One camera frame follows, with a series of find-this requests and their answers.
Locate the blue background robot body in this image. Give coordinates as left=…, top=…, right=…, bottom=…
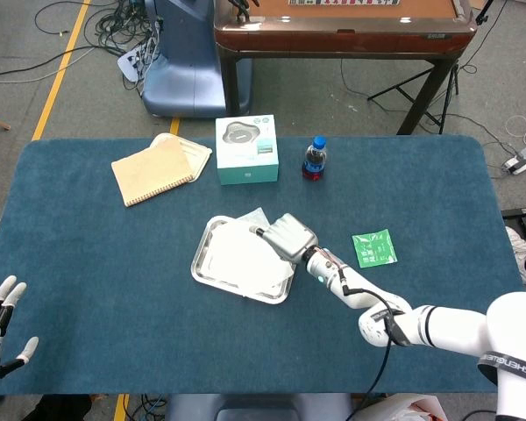
left=140, top=0, right=253, bottom=118

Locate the grey-blue own robot base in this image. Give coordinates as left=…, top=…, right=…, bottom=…
left=164, top=393, right=356, bottom=421

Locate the teal product box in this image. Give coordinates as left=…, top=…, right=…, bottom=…
left=214, top=114, right=281, bottom=186

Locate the black background robot hand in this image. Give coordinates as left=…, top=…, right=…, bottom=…
left=227, top=0, right=260, bottom=22

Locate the cola bottle blue cap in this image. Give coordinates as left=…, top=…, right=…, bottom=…
left=301, top=135, right=329, bottom=182

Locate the green sachet packet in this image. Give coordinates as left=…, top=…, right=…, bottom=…
left=352, top=228, right=399, bottom=269

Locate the black tripod stand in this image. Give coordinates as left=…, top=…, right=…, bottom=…
left=366, top=0, right=497, bottom=135

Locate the blue felt table cover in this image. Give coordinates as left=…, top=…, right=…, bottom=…
left=0, top=134, right=526, bottom=396

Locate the white shoe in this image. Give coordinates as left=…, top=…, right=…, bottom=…
left=504, top=225, right=526, bottom=285

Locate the black floor cable bundle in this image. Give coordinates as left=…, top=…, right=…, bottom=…
left=0, top=0, right=159, bottom=93

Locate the white multi-socket strip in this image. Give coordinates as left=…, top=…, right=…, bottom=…
left=117, top=46, right=159, bottom=82

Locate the brown mahjong table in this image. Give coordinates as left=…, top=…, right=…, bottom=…
left=213, top=0, right=479, bottom=135

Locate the white floor cable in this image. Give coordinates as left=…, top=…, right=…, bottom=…
left=503, top=113, right=526, bottom=146

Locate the white power strip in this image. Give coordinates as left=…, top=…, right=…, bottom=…
left=502, top=144, right=526, bottom=175

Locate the face-up mahjong tile row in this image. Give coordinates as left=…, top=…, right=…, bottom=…
left=288, top=0, right=400, bottom=7

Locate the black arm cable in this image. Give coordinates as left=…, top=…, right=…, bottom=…
left=339, top=267, right=400, bottom=420

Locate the white plastic bag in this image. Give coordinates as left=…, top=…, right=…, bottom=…
left=354, top=393, right=448, bottom=421

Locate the tan spiral notebook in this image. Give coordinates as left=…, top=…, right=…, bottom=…
left=110, top=142, right=195, bottom=208

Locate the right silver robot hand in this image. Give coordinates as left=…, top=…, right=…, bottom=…
left=248, top=213, right=319, bottom=264

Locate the silver metal tray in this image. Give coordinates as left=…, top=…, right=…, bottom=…
left=189, top=215, right=297, bottom=305

